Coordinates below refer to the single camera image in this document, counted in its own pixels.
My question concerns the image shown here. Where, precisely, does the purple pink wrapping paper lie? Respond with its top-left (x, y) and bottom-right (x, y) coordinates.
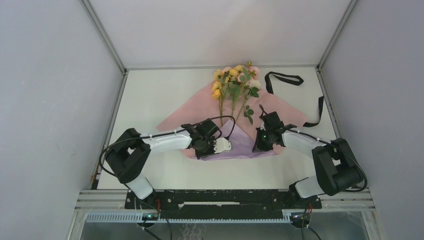
top-left (156, 82), bottom-right (308, 161)

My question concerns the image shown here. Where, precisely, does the white fake flower stem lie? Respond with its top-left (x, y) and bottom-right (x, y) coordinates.
top-left (232, 79), bottom-right (261, 125)

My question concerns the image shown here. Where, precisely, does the black ribbon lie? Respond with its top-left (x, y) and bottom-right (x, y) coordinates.
top-left (264, 67), bottom-right (325, 128)

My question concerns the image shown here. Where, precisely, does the pink bud fake flower stem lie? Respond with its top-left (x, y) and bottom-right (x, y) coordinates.
top-left (237, 62), bottom-right (261, 100)

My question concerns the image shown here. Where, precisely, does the yellow fake flower stem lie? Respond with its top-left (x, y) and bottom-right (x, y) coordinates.
top-left (211, 65), bottom-right (243, 116)

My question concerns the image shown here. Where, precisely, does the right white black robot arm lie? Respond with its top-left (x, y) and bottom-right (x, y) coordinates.
top-left (252, 110), bottom-right (368, 208)

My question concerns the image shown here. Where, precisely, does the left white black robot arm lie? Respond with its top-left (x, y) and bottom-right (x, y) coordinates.
top-left (98, 118), bottom-right (232, 209)

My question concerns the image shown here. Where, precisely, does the right circuit board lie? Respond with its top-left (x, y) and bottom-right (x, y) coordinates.
top-left (290, 214), bottom-right (311, 222)

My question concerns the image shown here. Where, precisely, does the left green circuit board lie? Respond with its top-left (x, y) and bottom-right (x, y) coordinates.
top-left (142, 213), bottom-right (160, 221)

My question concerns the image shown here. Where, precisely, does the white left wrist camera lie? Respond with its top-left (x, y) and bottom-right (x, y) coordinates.
top-left (213, 137), bottom-right (232, 154)

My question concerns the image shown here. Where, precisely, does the white slotted cable duct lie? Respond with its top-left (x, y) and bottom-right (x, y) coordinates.
top-left (85, 212), bottom-right (292, 224)

